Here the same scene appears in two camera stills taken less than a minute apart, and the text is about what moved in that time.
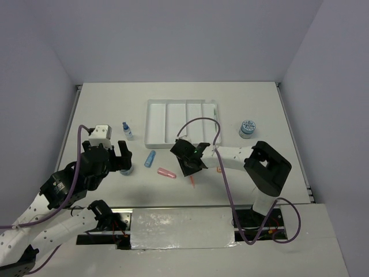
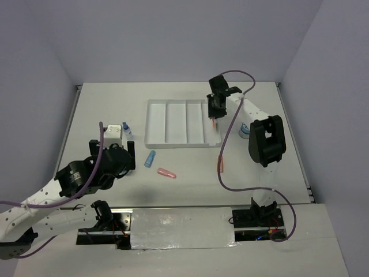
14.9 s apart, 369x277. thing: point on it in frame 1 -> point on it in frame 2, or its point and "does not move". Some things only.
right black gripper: (185, 170) -> (211, 111)
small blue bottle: (128, 131) does not move
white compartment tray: (165, 118) does not move
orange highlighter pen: (192, 181) -> (214, 123)
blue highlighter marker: (150, 158) does not move
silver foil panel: (185, 228) does not move
